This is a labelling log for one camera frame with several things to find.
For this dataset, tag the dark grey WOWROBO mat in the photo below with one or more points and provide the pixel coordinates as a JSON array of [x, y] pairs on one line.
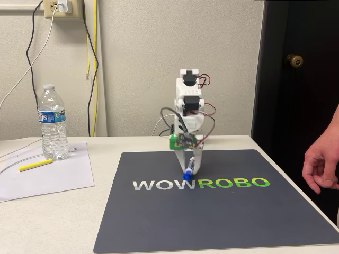
[[212, 217]]

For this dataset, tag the yellow stick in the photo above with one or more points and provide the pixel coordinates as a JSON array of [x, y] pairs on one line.
[[34, 165]]

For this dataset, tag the beige wall outlet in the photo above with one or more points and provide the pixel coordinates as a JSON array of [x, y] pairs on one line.
[[49, 9]]

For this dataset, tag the camera board on green mount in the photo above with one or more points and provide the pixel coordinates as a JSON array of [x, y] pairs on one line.
[[185, 140]]

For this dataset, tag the white paper sheet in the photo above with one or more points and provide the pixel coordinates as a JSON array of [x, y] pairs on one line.
[[53, 180]]

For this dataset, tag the white charger plug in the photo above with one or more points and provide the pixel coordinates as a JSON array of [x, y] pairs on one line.
[[64, 5]]

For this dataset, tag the brass door knob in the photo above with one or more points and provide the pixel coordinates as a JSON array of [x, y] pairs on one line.
[[293, 61]]

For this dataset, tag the clear plastic water bottle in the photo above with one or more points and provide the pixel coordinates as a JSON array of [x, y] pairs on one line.
[[53, 127]]

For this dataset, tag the dark door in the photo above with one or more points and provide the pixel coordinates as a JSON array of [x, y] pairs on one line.
[[291, 105]]

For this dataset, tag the blue dry erase marker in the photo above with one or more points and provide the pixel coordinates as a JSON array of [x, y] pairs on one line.
[[188, 173]]

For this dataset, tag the person's hand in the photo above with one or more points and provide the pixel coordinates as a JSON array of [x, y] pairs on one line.
[[321, 161]]

